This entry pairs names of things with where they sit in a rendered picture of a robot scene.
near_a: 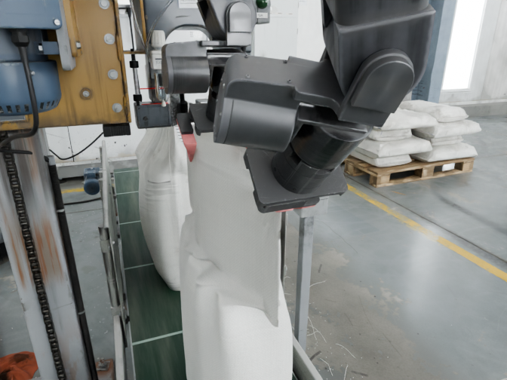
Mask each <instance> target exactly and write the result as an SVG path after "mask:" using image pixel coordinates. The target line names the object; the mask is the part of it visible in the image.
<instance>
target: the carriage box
mask: <svg viewBox="0 0 507 380"><path fill-rule="evenodd" d="M75 9H76V13H77V18H78V28H79V35H80V39H81V48H82V53H83V54H82V55H81V56H80V57H75V63H76V67H75V68H74V69H73V70H69V71H63V67H62V64H61V59H60V55H59V54H52V55H48V59H49V60H56V61H57V69H58V75H59V79H60V89H61V99H60V102H59V104H58V106H57V107H56V108H54V109H52V110H49V111H46V112H41V113H39V114H38V118H39V126H38V128H47V127H70V126H82V125H93V124H116V123H127V122H128V123H131V122H132V120H131V108H130V100H129V94H128V82H127V75H126V68H125V61H124V54H123V52H124V49H123V42H122V35H121V23H120V16H119V9H118V0H75ZM47 34H48V41H57V34H56V30H55V29H47ZM25 118H26V120H18V121H0V131H1V130H24V129H32V127H33V114H31V115H25Z"/></svg>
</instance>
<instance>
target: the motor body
mask: <svg viewBox="0 0 507 380"><path fill-rule="evenodd" d="M11 35H12V34H11V32H9V30H8V29H2V28H0V116H15V115H31V114H32V105H31V100H30V96H29V89H28V85H27V81H26V75H25V72H24V68H23V63H22V60H21V58H20V53H19V50H18V47H16V46H15V45H14V44H13V42H11ZM27 35H28V36H29V41H30V43H29V45H28V47H26V49H27V54H28V59H29V68H30V72H31V76H32V83H33V86H34V90H35V98H36V102H37V107H38V113H41V112H46V111H49V110H52V109H54V108H56V107H57V106H58V104H59V102H60V99H61V89H60V79H59V75H58V69H57V61H56V60H49V59H48V55H44V54H35V48H34V44H33V42H34V41H48V34H47V30H46V29H28V32H27Z"/></svg>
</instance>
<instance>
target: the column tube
mask: <svg viewBox="0 0 507 380"><path fill-rule="evenodd" d="M11 149H12V150H23V151H30V152H32V155H28V154H17V153H14V160H15V162H14V163H15V164H16V166H17V172H18V177H19V179H20V184H21V189H22V192H23V197H24V202H25V205H26V210H27V215H28V217H29V224H30V227H31V229H32V238H33V239H34V242H35V249H36V252H37V255H38V261H39V264H40V268H41V273H42V277H43V282H44V284H45V292H46V293H47V297H48V303H49V306H50V310H51V315H52V318H53V322H54V328H55V332H56V334H57V341H58V344H59V348H60V353H61V359H62V360H63V367H64V369H65V373H66V379H67V380H92V379H91V371H90V368H89V363H88V357H87V353H86V349H85V342H84V338H83V335H82V331H81V324H80V320H79V317H78V315H77V313H78V309H77V305H76V301H75V295H74V291H73V287H72V280H71V276H70V271H69V265H68V261H67V258H66V250H65V247H64V242H63V236H62V231H61V228H60V222H59V217H58V214H57V213H56V210H57V207H56V203H55V200H54V199H55V198H54V193H53V188H52V184H51V183H52V182H51V178H50V173H49V172H50V171H49V169H48V163H47V162H46V161H45V158H44V156H48V155H51V154H50V151H49V146H48V139H47V135H46V131H45V128H39V129H38V131H37V132H36V134H35V135H34V136H31V137H27V138H19V139H14V140H12V141H11ZM0 227H1V230H2V235H3V238H4V242H5V246H6V250H7V252H8V258H9V261H10V264H11V269H12V271H13V275H14V280H15V283H16V286H17V291H18V294H19V297H20V302H21V305H22V309H23V313H24V317H25V320H26V325H27V328H28V330H29V336H30V339H31V342H32V347H33V350H34V353H35V358H36V361H37V364H38V369H39V372H40V376H41V380H59V379H58V377H57V371H56V368H55V365H54V359H53V356H52V352H51V347H50V343H49V341H48V334H47V332H46V329H45V323H44V320H43V314H42V313H41V305H40V304H39V300H38V294H37V292H36V288H35V283H34V280H33V276H32V271H31V268H30V262H29V259H28V256H27V251H26V247H25V244H24V239H23V235H22V231H21V227H20V223H19V219H18V215H17V211H16V207H15V203H14V198H13V195H12V190H11V186H10V183H9V177H8V174H7V171H6V167H5V162H4V158H3V155H2V152H0Z"/></svg>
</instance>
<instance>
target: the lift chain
mask: <svg viewBox="0 0 507 380"><path fill-rule="evenodd" d="M2 134H5V136H2ZM8 137H9V136H8V131H7V130H1V131H0V143H1V142H2V141H3V140H5V139H7V138H8ZM6 148H8V150H10V149H11V142H9V143H7V144H6V145H4V146H2V147H1V149H6ZM2 155H3V158H4V162H5V167H6V171H7V174H8V177H9V183H10V186H11V190H12V195H13V198H14V203H15V207H16V211H17V215H18V219H19V223H20V227H21V231H22V235H23V239H24V244H25V247H26V251H27V256H28V259H29V262H30V268H31V271H32V276H33V280H34V283H35V288H36V292H37V294H38V300H39V304H40V305H41V313H42V314H43V320H44V323H45V329H46V332H47V334H48V341H49V343H50V347H51V352H52V356H53V359H54V365H55V368H56V371H57V377H58V379H59V380H67V379H66V373H65V369H64V367H63V360H62V359H61V353H60V348H59V344H58V341H57V334H56V332H55V328H54V322H53V318H52V315H51V310H50V306H49V303H48V297H47V293H46V292H45V284H44V282H43V277H42V273H41V268H40V264H39V261H38V255H37V252H36V249H35V242H34V239H33V238H32V229H31V227H30V224H29V217H28V215H27V210H26V205H25V202H24V197H23V192H22V189H21V184H20V179H19V177H18V172H17V166H16V164H15V163H14V162H15V160H14V153H11V152H10V153H5V152H2ZM6 155H10V156H11V157H10V158H7V157H6ZM8 162H11V163H12V164H9V163H8ZM9 169H14V171H10V170H9ZM12 176H15V177H14V178H12ZM13 182H17V184H13ZM16 188H18V191H15V189H16ZM16 195H20V197H16ZM18 201H21V203H20V204H18ZM21 207H22V208H23V210H20V209H19V208H21ZM21 214H24V216H21ZM22 220H26V222H23V221H22ZM24 226H27V228H24ZM25 232H29V233H28V234H26V233H25ZM27 238H30V239H29V240H27ZM27 244H32V245H27ZM30 250H32V251H30ZM31 255H34V256H31ZM32 261H35V262H32ZM33 266H37V268H34V267H33ZM36 271H37V272H38V273H35V272H36ZM36 277H40V278H36ZM39 282H41V283H39ZM40 287H42V289H39V288H40ZM41 293H43V294H41ZM41 298H44V299H41ZM43 303H46V304H43ZM44 308H47V309H44ZM45 313H48V314H45ZM46 318H49V319H46ZM48 323H49V324H48ZM50 327H51V328H50ZM49 328H50V329H49ZM52 332H53V333H52ZM51 337H54V338H51ZM52 342H53V343H52ZM54 346H56V347H54ZM56 355H58V356H56ZM58 364H59V365H58ZM61 372H62V373H61ZM61 377H62V378H61Z"/></svg>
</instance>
